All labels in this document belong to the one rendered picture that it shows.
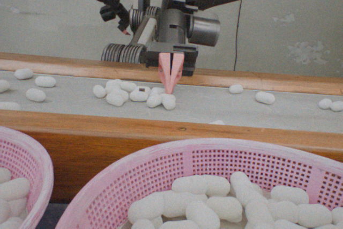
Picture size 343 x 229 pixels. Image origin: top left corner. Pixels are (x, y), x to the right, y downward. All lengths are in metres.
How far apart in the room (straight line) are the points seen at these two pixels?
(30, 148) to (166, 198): 0.13
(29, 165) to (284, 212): 0.22
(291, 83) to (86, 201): 0.60
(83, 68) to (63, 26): 2.02
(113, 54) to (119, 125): 0.57
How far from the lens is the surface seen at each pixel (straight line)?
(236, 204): 0.25
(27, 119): 0.35
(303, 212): 0.27
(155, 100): 0.46
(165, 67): 0.51
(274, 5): 2.68
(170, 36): 0.56
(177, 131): 0.31
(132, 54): 0.86
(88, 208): 0.21
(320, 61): 2.89
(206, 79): 0.66
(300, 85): 0.73
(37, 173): 0.27
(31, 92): 0.50
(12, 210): 0.27
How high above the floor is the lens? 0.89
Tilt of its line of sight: 17 degrees down
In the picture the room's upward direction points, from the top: 5 degrees clockwise
